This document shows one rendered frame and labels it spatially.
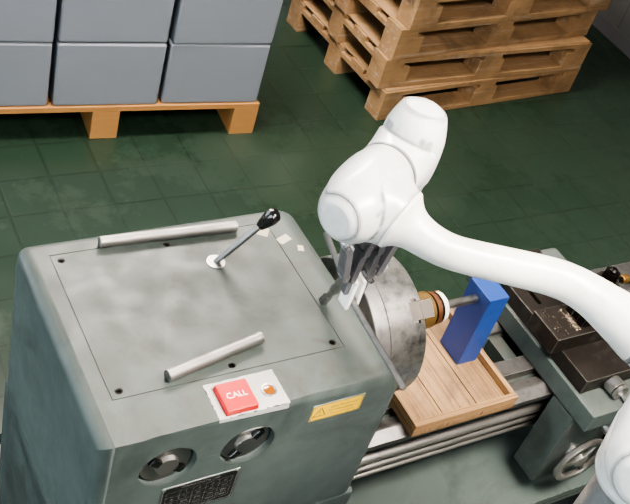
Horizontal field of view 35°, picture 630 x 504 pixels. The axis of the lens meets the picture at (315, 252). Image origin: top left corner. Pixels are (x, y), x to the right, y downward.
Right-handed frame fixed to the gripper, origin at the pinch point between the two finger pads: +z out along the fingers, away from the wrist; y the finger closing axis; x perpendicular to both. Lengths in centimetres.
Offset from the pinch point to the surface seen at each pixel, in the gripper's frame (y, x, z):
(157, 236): -25.8, 28.6, 7.7
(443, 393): 41, 2, 46
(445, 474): 54, -2, 81
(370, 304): 11.5, 5.6, 12.5
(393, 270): 20.5, 12.0, 11.1
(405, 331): 18.3, 0.2, 16.5
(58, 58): 20, 216, 96
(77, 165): 25, 198, 135
